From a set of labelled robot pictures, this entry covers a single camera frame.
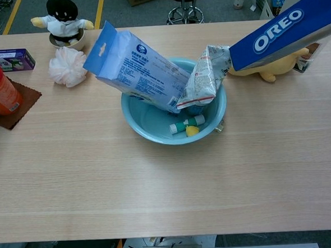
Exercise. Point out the white snack bag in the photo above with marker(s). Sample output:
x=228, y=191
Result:
x=204, y=76

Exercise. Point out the white open carton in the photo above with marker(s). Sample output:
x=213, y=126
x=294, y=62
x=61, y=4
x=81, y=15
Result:
x=265, y=2

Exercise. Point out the blue printed package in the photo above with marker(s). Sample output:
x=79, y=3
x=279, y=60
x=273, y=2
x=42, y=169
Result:
x=278, y=0

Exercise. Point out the light blue plastic bowl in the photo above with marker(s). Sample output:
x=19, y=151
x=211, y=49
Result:
x=154, y=122

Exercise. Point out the small metal clip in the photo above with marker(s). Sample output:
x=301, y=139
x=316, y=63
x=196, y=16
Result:
x=219, y=127

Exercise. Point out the black-headed doll in white clothes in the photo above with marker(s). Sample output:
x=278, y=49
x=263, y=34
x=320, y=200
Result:
x=63, y=23

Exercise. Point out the small yellow lemon toy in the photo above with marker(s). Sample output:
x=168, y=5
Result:
x=192, y=130

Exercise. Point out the green and white glue stick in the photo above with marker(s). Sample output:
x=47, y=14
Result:
x=182, y=125

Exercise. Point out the blue Oreo cookie box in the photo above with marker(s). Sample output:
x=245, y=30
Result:
x=275, y=35

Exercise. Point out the pink and white bath loofah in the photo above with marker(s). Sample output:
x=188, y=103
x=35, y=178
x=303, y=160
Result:
x=67, y=66

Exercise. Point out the purple rectangular box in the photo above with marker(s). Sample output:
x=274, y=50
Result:
x=7, y=59

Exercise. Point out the brown cloth mat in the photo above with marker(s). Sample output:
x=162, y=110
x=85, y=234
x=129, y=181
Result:
x=27, y=101

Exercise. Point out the blue white wipes package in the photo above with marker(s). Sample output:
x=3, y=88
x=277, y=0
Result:
x=140, y=72

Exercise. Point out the yellow plush toy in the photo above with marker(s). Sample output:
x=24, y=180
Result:
x=269, y=70

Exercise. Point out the beige round bowl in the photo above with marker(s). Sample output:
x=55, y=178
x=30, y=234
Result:
x=79, y=45

